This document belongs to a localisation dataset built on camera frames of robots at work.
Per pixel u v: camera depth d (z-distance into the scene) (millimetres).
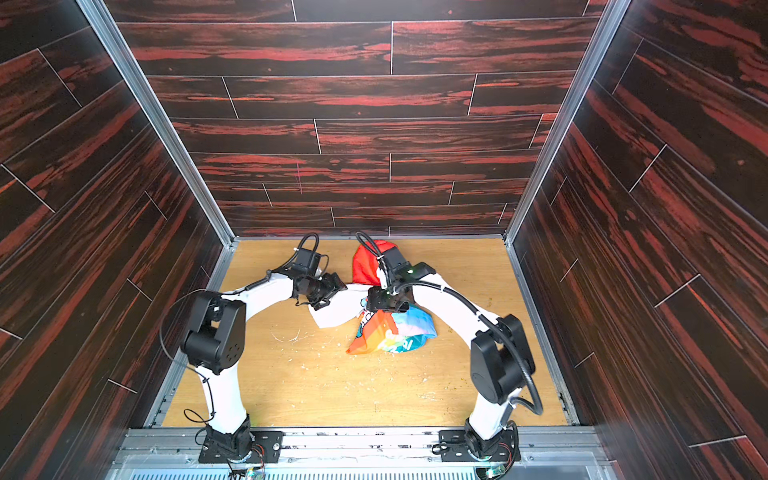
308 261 803
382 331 862
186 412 686
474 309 499
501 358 454
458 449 721
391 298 730
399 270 672
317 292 842
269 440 750
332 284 884
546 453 734
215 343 516
